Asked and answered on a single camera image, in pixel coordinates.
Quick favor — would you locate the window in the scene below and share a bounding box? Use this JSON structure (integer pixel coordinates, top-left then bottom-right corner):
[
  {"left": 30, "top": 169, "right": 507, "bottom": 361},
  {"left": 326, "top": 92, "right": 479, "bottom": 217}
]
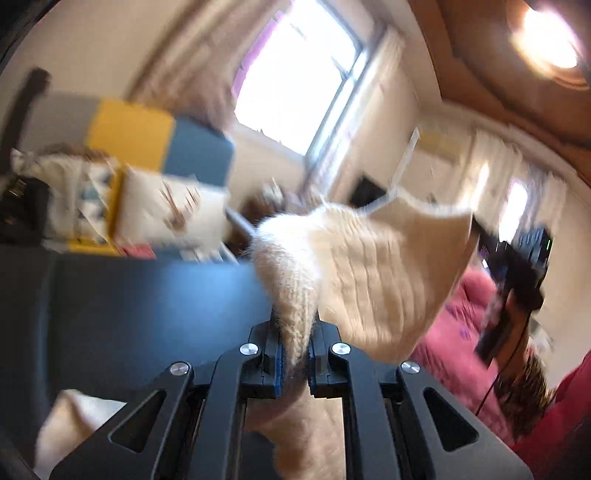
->
[{"left": 233, "top": 0, "right": 370, "bottom": 155}]

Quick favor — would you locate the striped animal print pillow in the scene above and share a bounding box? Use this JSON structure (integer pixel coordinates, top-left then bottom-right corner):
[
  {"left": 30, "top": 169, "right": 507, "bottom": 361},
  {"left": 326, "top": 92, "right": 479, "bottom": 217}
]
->
[{"left": 11, "top": 150, "right": 116, "bottom": 232}]

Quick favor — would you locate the grey yellow blue armchair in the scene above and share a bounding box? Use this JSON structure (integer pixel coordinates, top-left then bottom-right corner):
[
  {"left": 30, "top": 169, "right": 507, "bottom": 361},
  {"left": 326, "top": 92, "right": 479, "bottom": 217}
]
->
[{"left": 9, "top": 92, "right": 236, "bottom": 259}]

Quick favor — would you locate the triangle pattern pillow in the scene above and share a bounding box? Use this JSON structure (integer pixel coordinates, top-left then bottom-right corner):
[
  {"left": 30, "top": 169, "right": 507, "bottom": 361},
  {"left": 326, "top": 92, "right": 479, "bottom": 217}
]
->
[{"left": 81, "top": 161, "right": 125, "bottom": 241}]

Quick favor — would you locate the black handbag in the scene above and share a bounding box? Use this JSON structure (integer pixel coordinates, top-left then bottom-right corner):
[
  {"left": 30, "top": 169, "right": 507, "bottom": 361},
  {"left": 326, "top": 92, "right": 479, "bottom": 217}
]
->
[{"left": 0, "top": 175, "right": 49, "bottom": 245}]

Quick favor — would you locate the pink quilted blanket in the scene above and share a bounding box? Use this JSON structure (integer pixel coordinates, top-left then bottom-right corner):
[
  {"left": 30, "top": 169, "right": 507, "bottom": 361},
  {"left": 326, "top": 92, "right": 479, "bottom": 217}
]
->
[{"left": 411, "top": 268, "right": 513, "bottom": 444}]

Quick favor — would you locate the black rolled mat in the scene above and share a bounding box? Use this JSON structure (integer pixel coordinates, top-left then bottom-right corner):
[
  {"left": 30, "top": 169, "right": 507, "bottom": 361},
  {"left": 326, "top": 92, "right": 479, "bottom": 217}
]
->
[{"left": 0, "top": 68, "right": 51, "bottom": 153}]

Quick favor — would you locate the person's right forearm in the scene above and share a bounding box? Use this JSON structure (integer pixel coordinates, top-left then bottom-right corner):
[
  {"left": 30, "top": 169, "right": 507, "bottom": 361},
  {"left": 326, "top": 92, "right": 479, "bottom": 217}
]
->
[{"left": 501, "top": 351, "right": 555, "bottom": 439}]

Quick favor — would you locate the red cloth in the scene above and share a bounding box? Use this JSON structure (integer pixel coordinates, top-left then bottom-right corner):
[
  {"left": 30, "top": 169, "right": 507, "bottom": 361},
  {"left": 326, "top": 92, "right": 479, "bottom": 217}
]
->
[{"left": 512, "top": 355, "right": 591, "bottom": 464}]

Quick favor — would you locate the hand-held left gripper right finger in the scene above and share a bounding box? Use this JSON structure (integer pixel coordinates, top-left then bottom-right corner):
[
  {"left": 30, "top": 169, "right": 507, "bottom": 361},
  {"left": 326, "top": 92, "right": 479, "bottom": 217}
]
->
[{"left": 307, "top": 322, "right": 535, "bottom": 480}]

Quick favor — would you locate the ceiling lamp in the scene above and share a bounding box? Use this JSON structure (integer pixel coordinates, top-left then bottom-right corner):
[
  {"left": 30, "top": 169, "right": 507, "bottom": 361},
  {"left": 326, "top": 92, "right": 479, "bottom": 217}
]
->
[{"left": 508, "top": 0, "right": 591, "bottom": 84}]

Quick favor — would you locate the deer print pillow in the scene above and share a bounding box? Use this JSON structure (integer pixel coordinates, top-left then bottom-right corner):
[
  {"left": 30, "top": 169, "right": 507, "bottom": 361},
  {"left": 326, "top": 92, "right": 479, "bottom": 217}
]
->
[{"left": 115, "top": 166, "right": 232, "bottom": 250}]

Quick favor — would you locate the cream knit sweater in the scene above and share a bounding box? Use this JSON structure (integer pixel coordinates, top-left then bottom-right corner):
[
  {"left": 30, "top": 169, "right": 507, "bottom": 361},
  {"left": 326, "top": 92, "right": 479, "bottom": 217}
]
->
[{"left": 34, "top": 191, "right": 476, "bottom": 480}]

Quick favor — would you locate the black television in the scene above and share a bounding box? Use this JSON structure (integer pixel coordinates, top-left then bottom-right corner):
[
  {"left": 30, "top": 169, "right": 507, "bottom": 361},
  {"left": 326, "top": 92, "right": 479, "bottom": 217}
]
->
[{"left": 348, "top": 174, "right": 386, "bottom": 208}]

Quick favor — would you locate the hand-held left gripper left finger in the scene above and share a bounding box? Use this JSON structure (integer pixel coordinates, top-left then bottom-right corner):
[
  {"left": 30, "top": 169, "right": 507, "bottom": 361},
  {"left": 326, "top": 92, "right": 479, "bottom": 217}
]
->
[{"left": 48, "top": 322, "right": 283, "bottom": 480}]

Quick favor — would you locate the beige patterned curtain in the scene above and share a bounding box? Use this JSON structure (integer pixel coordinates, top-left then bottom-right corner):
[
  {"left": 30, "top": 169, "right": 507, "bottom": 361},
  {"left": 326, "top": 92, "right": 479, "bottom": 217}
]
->
[{"left": 129, "top": 69, "right": 236, "bottom": 134}]

